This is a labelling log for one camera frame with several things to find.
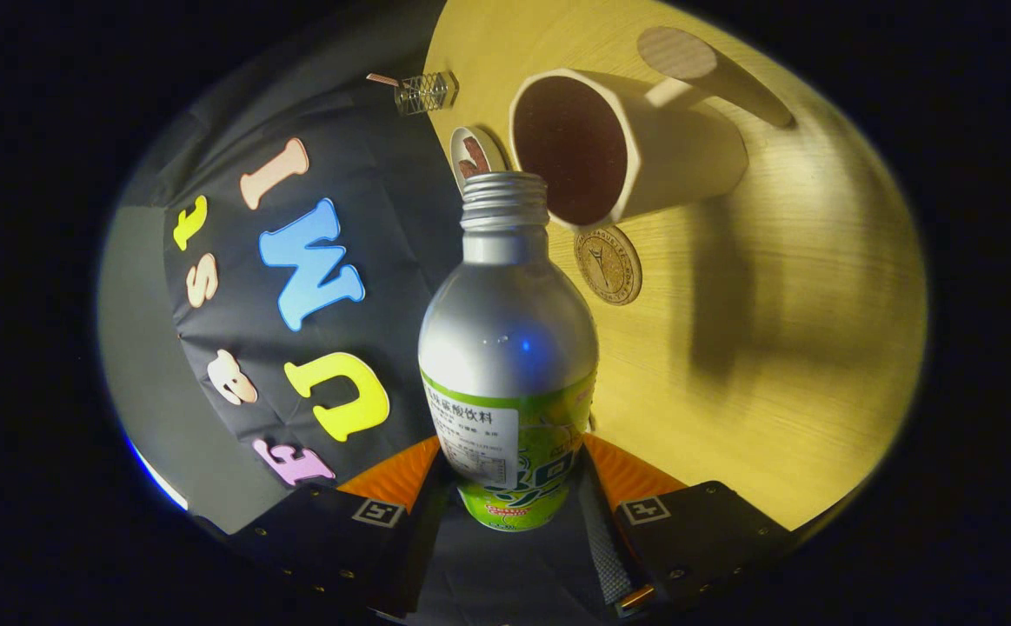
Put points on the round cork coaster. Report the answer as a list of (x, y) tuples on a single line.
[(612, 268)]

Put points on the white round plate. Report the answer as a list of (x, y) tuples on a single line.
[(496, 155)]

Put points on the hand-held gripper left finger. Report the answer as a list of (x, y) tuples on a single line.
[(425, 539)]

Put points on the red meat slice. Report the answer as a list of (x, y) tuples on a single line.
[(470, 169), (479, 148)]

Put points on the silver juice bottle green label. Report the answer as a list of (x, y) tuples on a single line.
[(505, 330)]

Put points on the wooden table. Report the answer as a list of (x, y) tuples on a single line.
[(801, 304)]

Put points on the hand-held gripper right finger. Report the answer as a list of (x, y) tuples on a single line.
[(602, 539)]

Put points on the pink checked spoon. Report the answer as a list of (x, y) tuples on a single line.
[(382, 80)]

